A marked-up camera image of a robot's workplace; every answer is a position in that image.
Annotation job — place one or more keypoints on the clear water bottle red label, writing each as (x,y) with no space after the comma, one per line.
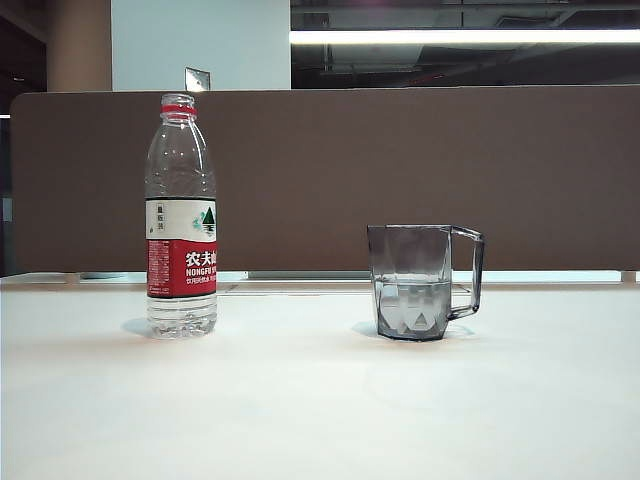
(180,265)

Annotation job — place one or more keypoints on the brown desk partition panel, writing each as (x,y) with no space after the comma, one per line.
(400,165)

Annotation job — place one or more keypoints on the white ceiling light strip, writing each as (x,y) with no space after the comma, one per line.
(450,36)

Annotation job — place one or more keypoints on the beige round column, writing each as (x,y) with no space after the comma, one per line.
(77,45)

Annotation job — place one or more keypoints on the aluminium partition base rail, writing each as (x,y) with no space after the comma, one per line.
(300,274)

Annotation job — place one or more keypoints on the small metal wall plate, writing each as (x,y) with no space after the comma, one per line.
(197,80)

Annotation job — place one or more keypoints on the partition support bracket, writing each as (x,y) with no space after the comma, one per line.
(627,276)
(72,277)

